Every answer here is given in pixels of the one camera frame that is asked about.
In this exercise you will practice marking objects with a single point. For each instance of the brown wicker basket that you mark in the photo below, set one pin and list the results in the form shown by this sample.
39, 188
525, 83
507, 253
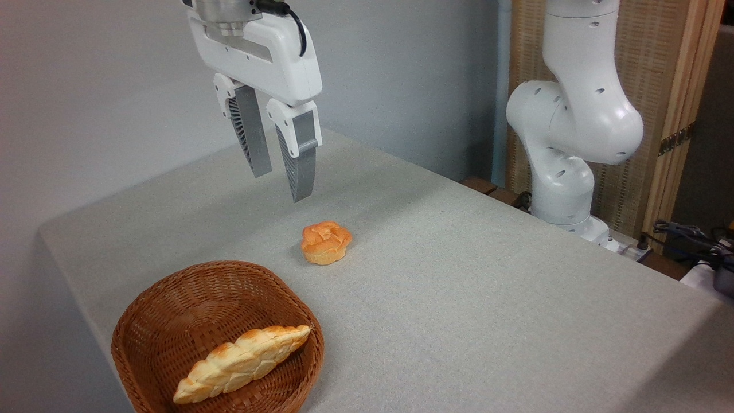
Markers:
166, 321

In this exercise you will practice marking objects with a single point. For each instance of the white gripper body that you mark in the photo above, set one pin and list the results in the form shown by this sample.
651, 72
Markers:
264, 57

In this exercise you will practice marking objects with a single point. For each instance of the long braided bread loaf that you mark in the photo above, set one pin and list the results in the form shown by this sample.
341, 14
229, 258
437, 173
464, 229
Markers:
241, 361

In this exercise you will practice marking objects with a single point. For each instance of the round muffin-shaped bread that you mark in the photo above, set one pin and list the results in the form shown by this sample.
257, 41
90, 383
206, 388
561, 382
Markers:
325, 244

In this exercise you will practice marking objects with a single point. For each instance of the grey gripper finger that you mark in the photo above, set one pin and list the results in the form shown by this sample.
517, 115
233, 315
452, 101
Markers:
303, 135
255, 132

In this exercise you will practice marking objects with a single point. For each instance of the grey tablecloth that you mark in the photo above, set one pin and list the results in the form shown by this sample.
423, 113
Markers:
459, 298

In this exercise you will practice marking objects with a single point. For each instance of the dark wooden boards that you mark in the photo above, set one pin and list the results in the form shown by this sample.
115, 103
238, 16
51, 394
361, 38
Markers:
487, 188

